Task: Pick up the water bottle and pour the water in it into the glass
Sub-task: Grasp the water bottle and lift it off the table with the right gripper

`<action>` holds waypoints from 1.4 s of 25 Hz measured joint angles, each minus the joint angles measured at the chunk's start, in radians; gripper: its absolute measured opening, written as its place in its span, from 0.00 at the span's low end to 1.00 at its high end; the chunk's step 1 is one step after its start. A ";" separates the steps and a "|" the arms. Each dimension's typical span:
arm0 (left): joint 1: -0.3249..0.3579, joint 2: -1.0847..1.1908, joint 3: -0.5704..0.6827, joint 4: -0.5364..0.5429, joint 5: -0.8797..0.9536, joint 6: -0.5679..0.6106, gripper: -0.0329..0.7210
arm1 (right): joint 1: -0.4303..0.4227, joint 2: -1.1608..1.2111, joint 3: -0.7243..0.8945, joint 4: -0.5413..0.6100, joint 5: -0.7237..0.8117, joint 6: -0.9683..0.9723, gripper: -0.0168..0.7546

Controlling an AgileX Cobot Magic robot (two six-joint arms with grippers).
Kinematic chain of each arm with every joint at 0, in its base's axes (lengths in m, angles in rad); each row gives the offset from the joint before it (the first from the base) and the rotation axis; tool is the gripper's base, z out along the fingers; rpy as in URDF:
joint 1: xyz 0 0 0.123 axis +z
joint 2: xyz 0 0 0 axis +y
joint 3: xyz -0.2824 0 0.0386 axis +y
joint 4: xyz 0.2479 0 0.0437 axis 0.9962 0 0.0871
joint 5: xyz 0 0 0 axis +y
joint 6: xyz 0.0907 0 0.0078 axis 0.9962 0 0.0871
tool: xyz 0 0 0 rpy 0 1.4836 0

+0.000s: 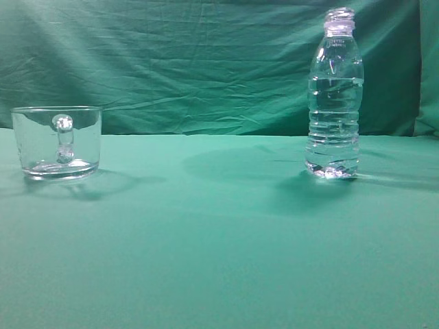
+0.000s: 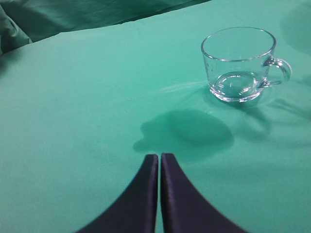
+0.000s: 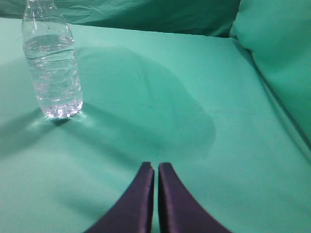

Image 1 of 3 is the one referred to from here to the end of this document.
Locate clear glass mug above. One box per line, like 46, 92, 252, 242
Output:
11, 106, 102, 180

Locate green table cloth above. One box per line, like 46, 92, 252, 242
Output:
1, 130, 438, 328

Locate clear plastic water bottle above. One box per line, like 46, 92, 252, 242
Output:
305, 8, 364, 179

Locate green backdrop cloth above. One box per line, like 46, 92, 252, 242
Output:
1, 1, 438, 136

